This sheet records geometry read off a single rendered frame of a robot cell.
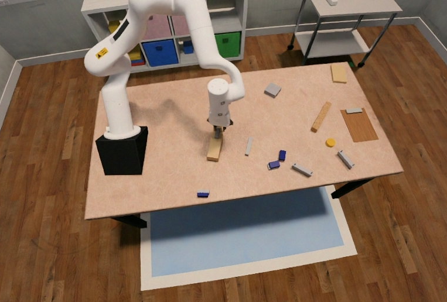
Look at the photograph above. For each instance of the yellow short cylinder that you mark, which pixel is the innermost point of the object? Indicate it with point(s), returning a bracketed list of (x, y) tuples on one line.
[(330, 142)]

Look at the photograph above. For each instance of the tan flat rectangular block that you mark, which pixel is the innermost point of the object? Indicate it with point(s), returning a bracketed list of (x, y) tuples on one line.
[(338, 74)]

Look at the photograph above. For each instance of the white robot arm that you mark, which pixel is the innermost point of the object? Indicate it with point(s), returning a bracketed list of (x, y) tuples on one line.
[(109, 58)]

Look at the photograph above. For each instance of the light wooden stick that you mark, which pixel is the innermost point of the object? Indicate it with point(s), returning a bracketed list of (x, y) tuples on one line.
[(320, 117)]

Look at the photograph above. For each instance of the brown wooden clipboard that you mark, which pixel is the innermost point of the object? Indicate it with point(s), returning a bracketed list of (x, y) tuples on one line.
[(359, 125)]

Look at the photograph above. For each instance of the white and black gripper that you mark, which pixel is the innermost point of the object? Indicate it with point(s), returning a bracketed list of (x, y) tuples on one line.
[(224, 121)]

